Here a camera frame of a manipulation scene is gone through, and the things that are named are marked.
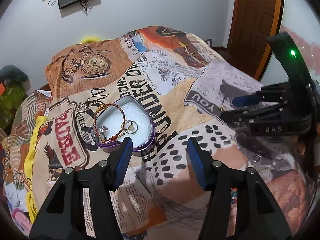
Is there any gold ring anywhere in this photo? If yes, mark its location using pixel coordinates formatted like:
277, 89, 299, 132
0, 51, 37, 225
124, 119, 139, 134

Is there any purple heart jewelry box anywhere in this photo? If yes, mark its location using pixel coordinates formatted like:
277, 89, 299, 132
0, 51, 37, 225
91, 95, 156, 157

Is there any red gold braided bracelet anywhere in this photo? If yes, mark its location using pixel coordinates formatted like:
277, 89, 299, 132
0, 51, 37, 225
93, 102, 126, 144

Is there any printed newspaper pattern blanket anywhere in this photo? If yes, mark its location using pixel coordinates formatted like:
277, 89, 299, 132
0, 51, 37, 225
2, 25, 316, 238

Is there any brown wooden door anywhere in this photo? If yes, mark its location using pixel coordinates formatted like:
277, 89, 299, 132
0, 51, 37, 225
227, 0, 284, 80

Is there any dark green plush toy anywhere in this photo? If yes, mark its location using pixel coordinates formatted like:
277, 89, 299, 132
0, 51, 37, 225
0, 64, 31, 92

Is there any yellow plush loop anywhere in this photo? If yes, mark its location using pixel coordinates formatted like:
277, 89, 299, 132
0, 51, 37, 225
80, 36, 102, 44

